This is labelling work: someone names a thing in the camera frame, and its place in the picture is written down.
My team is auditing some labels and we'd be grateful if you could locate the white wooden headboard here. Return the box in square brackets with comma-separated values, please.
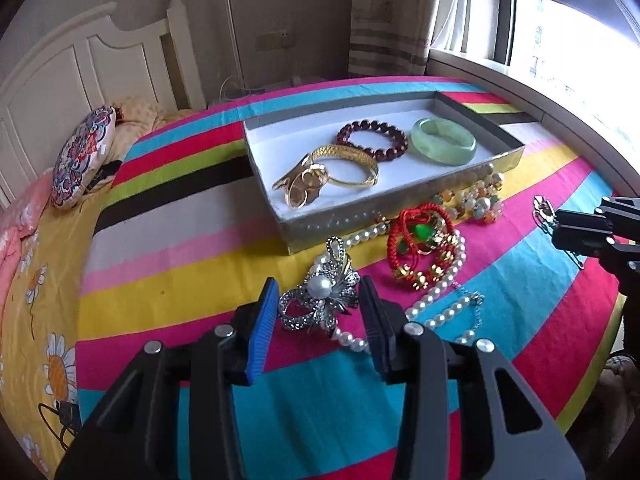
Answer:
[0, 0, 206, 208]

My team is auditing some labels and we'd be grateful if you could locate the striped colourful blanket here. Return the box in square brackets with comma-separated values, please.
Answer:
[76, 77, 622, 479]

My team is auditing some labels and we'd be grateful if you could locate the white bedside table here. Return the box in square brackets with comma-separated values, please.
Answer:
[207, 75, 328, 108]

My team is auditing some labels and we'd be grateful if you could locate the beige fuzzy pillow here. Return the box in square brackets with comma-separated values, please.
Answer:
[105, 96, 166, 162]

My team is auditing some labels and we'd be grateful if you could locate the green jade bangle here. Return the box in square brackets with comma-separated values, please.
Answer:
[410, 117, 477, 166]

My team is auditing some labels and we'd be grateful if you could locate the gold bangle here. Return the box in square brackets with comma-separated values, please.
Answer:
[309, 144, 378, 188]

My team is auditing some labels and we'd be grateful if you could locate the silver rhinestone pearl brooch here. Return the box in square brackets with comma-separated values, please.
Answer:
[278, 236, 360, 336]

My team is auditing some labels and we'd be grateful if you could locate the pastel stone bead bracelet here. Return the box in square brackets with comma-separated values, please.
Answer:
[432, 161, 507, 226]

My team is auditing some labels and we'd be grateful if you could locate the wall power outlet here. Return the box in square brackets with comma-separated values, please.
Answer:
[255, 28, 295, 52]

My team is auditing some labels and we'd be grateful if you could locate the white pearl necklace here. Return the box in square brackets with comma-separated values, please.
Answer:
[309, 219, 486, 356]

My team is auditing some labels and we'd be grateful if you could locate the white charging cable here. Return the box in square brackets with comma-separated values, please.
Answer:
[217, 74, 302, 104]

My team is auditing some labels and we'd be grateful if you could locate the round patterned cushion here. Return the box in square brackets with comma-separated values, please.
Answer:
[51, 105, 117, 209]

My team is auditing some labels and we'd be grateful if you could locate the dark red bead bracelet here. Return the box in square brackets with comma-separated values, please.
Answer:
[335, 118, 410, 163]

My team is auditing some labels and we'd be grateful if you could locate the striped beige curtain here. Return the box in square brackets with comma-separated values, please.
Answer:
[348, 0, 457, 77]

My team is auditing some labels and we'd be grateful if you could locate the pink folded quilt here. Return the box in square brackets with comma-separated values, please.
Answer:
[0, 169, 52, 309]

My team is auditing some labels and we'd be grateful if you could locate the yellow daisy bedsheet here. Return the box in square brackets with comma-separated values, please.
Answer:
[0, 109, 196, 478]

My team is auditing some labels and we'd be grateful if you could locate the grey shallow jewelry tray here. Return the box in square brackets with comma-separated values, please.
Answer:
[242, 91, 524, 254]

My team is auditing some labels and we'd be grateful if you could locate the rose gold crossover ring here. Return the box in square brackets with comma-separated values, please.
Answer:
[271, 153, 331, 212]

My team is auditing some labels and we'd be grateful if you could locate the window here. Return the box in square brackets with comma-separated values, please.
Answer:
[465, 0, 639, 145]

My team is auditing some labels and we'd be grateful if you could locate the red cord charm bracelet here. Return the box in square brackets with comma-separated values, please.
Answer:
[385, 201, 464, 292]

